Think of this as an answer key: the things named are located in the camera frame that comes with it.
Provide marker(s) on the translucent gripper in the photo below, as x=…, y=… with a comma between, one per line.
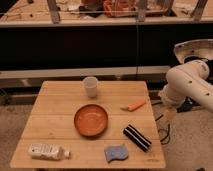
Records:
x=169, y=113

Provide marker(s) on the white plastic bottle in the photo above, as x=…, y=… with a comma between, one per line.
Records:
x=47, y=151

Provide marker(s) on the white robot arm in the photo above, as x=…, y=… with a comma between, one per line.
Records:
x=186, y=81

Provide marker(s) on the silver robot base dome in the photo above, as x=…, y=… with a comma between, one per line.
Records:
x=201, y=48

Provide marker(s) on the orange ceramic bowl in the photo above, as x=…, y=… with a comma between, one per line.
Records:
x=91, y=120

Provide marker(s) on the black white striped block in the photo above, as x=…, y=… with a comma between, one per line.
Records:
x=137, y=138

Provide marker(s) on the blue sponge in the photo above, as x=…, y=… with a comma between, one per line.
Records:
x=119, y=152

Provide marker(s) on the white plastic cup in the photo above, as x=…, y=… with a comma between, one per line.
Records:
x=90, y=86

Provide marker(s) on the wooden table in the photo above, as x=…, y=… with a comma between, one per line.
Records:
x=52, y=121

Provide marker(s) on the orange object on shelf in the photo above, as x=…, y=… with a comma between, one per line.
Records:
x=119, y=8

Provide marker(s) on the long wooden workbench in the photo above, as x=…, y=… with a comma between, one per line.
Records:
x=36, y=13

